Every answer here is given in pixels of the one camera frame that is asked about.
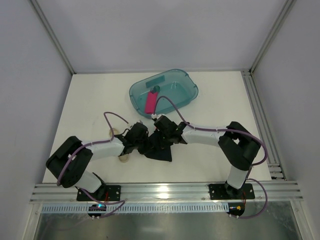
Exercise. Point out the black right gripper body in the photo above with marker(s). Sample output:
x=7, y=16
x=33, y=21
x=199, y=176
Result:
x=160, y=139

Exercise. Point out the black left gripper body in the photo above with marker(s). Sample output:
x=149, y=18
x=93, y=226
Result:
x=144, y=146

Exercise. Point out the black paper napkin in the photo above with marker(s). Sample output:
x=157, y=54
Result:
x=160, y=148

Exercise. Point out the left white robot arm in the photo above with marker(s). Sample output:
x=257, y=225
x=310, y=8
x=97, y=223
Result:
x=69, y=162

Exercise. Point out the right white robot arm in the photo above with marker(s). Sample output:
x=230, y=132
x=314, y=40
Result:
x=238, y=145

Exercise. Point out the pink rolled napkin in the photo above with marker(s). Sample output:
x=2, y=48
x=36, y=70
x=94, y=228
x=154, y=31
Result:
x=150, y=104

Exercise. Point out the green utensil in pink roll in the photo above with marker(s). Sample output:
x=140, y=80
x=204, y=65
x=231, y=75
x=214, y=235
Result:
x=155, y=89

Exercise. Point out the teal plastic bin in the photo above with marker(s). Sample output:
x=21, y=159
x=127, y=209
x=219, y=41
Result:
x=175, y=84

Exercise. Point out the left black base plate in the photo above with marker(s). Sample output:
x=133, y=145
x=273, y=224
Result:
x=106, y=192

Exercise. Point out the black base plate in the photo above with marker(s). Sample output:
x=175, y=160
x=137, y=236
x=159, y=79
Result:
x=220, y=191
x=106, y=192

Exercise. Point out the slotted cable duct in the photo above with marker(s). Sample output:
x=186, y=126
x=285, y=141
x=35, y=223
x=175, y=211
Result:
x=136, y=208

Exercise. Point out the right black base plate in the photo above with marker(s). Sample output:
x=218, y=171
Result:
x=220, y=191

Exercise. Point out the aluminium front rail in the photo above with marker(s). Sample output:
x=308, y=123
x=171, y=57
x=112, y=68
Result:
x=163, y=192

